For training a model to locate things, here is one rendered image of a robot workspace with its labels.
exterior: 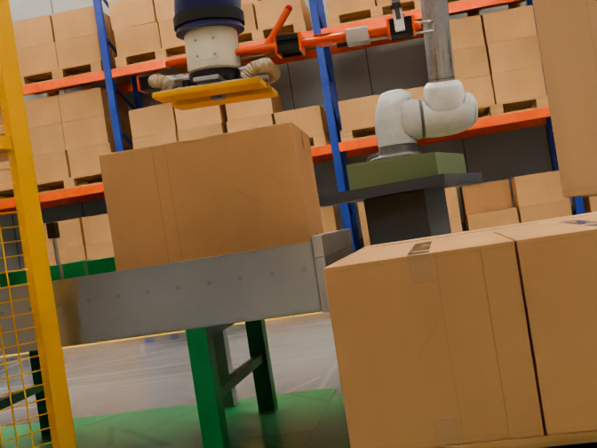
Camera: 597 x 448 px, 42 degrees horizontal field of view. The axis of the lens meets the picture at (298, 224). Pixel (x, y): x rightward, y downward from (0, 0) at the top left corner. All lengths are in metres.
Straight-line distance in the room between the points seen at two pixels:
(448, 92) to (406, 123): 0.19
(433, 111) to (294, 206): 0.95
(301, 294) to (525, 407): 0.72
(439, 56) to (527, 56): 6.73
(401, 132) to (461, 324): 1.52
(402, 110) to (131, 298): 1.35
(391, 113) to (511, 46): 6.79
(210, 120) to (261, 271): 7.84
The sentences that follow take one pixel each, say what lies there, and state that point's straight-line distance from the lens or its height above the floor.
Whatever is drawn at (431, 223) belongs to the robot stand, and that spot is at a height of 0.58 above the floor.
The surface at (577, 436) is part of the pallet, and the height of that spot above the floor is 0.14.
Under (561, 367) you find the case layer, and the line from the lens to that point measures 1.68.
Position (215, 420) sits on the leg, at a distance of 2.24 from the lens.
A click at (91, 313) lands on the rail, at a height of 0.49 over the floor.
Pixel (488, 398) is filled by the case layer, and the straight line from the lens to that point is 1.68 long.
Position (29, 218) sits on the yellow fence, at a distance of 2.27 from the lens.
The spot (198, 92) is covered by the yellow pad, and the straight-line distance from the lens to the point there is 2.42.
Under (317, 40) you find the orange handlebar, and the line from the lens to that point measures 2.48.
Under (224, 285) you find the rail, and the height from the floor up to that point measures 0.51.
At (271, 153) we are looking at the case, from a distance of 2.31.
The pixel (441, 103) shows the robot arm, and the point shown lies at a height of 1.02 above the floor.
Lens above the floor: 0.63
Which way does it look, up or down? level
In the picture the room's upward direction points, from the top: 9 degrees counter-clockwise
